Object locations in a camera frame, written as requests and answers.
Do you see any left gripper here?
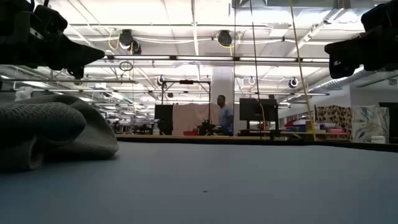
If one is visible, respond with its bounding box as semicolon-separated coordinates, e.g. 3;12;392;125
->
0;0;106;79

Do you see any black cable ring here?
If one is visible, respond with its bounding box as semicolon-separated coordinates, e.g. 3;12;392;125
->
119;60;134;72

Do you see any silver ventilation duct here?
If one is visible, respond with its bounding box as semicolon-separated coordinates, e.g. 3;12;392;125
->
310;73;366;93

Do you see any long ceiling light bar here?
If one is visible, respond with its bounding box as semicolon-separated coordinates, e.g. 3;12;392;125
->
102;55;330;62

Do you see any black cable with coil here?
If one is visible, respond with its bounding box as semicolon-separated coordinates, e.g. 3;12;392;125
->
249;0;264;141

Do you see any person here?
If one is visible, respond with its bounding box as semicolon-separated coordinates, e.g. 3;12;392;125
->
216;95;234;137

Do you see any yellow cable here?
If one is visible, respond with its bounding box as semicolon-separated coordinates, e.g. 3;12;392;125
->
289;0;317;141

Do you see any black stand frame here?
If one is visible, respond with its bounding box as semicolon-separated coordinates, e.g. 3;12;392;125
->
160;79;211;106

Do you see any grey waffle-weave towel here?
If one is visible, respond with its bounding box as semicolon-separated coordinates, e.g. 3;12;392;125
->
0;94;120;172

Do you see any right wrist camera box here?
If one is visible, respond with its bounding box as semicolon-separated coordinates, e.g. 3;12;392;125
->
360;0;398;32

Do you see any wooden workbench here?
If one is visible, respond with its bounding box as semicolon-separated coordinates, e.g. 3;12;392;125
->
115;133;352;141

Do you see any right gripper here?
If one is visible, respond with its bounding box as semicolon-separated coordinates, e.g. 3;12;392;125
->
324;18;398;79

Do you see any pink hanging cloth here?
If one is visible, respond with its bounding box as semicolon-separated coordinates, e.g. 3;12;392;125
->
172;103;221;136

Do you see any black cabinet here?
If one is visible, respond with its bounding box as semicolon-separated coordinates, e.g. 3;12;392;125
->
378;101;398;144

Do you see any leaf print fabric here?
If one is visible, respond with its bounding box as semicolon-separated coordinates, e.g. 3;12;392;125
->
352;105;391;144

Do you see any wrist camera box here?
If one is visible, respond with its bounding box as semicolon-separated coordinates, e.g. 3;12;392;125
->
32;3;68;34
360;0;398;32

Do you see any brown floral fabric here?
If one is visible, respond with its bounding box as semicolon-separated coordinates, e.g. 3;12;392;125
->
315;105;353;141

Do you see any small black monitor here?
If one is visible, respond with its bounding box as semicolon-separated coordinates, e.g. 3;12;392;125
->
154;104;174;136

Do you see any large black monitor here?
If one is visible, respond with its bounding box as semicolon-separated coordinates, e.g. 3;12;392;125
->
239;98;280;138

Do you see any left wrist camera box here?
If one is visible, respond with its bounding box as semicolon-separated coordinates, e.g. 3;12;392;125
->
32;3;68;34

